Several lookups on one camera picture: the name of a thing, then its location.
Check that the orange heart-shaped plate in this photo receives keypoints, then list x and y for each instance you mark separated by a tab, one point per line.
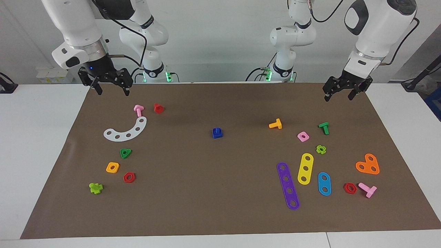
368	165

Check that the brown table mat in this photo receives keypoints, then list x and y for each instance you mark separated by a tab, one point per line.
206	193

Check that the purple four-hole strip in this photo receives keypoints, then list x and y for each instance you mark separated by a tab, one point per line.
288	185

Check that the light green cross nut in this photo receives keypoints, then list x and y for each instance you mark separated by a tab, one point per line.
317	149

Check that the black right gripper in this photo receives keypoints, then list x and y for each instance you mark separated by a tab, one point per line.
98	66

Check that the blue two-hole strip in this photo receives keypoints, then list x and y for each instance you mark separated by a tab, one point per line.
324	184

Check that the blue crate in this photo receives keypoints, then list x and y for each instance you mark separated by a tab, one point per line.
434	103

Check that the pink plastic bolt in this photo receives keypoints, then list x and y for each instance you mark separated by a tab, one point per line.
370	190
139	111

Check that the yellow three-hole strip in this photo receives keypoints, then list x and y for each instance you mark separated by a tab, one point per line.
306	164

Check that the orange plastic bolt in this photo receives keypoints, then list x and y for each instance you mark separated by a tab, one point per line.
277	124

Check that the red hexagonal plastic nut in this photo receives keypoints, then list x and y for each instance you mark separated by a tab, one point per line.
346	189
125	178

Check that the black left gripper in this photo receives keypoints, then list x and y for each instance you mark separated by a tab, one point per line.
352	78

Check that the red plastic bolt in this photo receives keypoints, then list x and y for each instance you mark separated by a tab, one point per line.
158	109

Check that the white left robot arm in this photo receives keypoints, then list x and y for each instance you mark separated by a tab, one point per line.
379	27

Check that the pink square plastic nut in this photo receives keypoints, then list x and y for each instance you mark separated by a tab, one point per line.
299	137

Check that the orange square plastic nut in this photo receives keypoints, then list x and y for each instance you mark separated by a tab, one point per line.
108	168

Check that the white box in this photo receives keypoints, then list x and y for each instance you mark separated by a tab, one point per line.
51	75

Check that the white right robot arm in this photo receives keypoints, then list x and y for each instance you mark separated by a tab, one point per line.
75	20

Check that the black stand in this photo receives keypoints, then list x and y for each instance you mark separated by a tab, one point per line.
427	70

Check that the blue square plastic nut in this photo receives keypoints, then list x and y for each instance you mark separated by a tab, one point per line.
214	135

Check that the green triangular plastic nut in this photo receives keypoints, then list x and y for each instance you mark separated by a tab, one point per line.
129	151

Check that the dark green plastic bolt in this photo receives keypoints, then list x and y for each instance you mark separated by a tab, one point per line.
325	129

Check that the light green cross-head bolt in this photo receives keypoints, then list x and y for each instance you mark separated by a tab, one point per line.
95	188

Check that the white curved perforated plate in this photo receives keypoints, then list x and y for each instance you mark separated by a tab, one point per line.
123	136

